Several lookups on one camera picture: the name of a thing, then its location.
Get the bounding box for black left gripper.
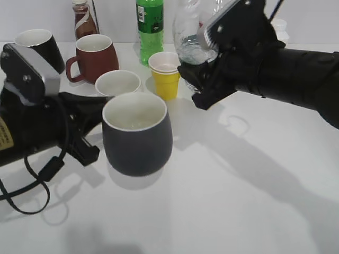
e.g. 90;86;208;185
1;88;113;166

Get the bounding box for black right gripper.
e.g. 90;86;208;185
177;1;285;110

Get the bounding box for dark grey round mug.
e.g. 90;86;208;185
102;93;173;177

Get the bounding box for clear water bottle green label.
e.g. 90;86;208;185
172;1;218;65

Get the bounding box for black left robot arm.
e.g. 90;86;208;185
1;89;109;167

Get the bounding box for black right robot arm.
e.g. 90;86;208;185
173;1;338;128

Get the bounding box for white ceramic mug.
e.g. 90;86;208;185
95;70;142;97

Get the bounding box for dark red ceramic mug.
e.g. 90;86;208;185
65;34;119;84

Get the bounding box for black mug with silver rim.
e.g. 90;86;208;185
14;29;65;74

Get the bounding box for yellow stacked paper cups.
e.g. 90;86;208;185
148;51;181;101

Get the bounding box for green soda bottle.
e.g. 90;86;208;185
136;0;164;66

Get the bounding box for brown Nescafe coffee bottle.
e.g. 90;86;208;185
72;0;98;40

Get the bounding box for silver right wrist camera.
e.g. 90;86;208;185
197;1;266;50

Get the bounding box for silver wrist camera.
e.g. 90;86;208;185
197;1;266;50
1;43;60;106

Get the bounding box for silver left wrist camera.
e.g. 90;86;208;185
1;43;60;106

